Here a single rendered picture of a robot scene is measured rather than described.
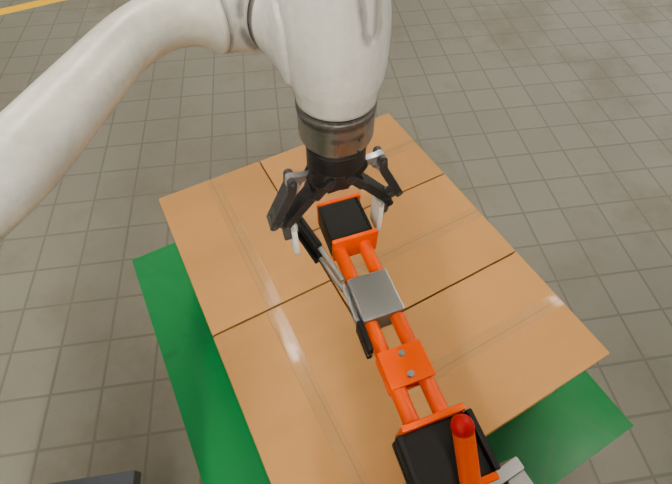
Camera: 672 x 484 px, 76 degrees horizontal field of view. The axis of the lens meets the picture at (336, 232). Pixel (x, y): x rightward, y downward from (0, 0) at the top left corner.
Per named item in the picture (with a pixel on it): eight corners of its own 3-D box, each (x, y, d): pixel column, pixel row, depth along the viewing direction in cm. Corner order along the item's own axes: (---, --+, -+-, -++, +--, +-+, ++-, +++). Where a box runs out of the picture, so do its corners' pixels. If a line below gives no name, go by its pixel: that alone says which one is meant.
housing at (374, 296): (403, 321, 64) (407, 307, 60) (360, 335, 62) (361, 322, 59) (384, 281, 68) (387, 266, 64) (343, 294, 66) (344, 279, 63)
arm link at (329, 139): (390, 112, 46) (385, 153, 51) (360, 64, 51) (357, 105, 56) (308, 132, 44) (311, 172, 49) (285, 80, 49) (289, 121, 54)
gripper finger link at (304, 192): (339, 183, 56) (331, 180, 55) (289, 235, 62) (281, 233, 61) (329, 162, 59) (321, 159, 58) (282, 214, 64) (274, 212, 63)
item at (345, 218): (376, 248, 71) (378, 231, 66) (333, 261, 69) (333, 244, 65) (358, 210, 75) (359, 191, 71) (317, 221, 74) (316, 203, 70)
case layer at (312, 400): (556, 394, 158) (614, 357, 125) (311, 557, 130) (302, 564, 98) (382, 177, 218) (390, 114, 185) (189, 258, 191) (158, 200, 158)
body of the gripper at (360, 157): (311, 164, 49) (314, 214, 57) (380, 147, 51) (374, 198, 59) (293, 122, 53) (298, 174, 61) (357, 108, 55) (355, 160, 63)
